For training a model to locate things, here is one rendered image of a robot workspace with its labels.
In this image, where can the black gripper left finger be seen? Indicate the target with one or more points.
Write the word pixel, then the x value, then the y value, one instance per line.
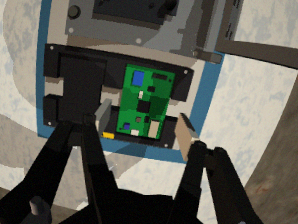
pixel 31 200

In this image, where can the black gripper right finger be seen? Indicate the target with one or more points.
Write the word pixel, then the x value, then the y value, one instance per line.
pixel 231 203

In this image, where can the green circuit board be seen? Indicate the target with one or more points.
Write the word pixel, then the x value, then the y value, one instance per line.
pixel 145 97

